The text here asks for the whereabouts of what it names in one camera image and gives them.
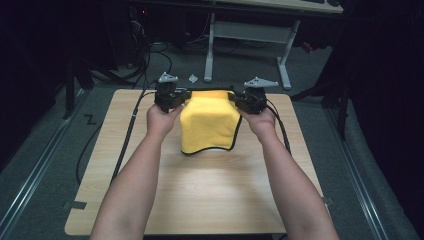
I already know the black metal stand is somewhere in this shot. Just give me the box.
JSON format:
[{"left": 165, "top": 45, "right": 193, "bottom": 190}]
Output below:
[
  {"left": 289, "top": 74, "right": 355, "bottom": 142},
  {"left": 62, "top": 58, "right": 95, "bottom": 121}
]

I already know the bundle of black floor cables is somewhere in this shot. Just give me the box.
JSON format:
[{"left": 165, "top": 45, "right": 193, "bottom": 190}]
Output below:
[{"left": 128, "top": 6, "right": 174, "bottom": 91}]

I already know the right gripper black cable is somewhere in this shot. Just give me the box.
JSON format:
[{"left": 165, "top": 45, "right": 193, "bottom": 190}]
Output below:
[{"left": 265, "top": 99, "right": 293, "bottom": 157}]

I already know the yellow towel with black trim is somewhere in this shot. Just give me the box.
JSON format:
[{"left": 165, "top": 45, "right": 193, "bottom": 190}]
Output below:
[{"left": 179, "top": 87, "right": 243, "bottom": 156}]

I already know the person's right hand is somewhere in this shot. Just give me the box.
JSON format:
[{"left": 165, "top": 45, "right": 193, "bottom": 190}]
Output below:
[{"left": 239, "top": 105, "right": 278, "bottom": 142}]

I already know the metal floor rail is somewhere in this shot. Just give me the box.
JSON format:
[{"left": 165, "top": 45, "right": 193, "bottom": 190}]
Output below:
[
  {"left": 0, "top": 89, "right": 92, "bottom": 240},
  {"left": 323, "top": 107, "right": 390, "bottom": 240}
]

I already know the person's left hand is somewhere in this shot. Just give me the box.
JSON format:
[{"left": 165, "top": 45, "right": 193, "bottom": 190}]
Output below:
[{"left": 145, "top": 102, "right": 185, "bottom": 142}]

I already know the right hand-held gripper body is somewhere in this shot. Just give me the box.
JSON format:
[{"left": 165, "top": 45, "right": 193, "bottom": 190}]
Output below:
[{"left": 237, "top": 76, "right": 280, "bottom": 116}]

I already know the thin black floor cable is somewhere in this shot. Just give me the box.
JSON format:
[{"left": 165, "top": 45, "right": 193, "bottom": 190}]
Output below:
[{"left": 75, "top": 122, "right": 104, "bottom": 186}]

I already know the white-legged background desk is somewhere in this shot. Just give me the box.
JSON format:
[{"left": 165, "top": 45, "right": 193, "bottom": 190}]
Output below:
[{"left": 203, "top": 0, "right": 345, "bottom": 91}]

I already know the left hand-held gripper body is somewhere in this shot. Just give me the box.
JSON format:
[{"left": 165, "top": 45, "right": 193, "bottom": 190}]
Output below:
[{"left": 153, "top": 71, "right": 188, "bottom": 114}]

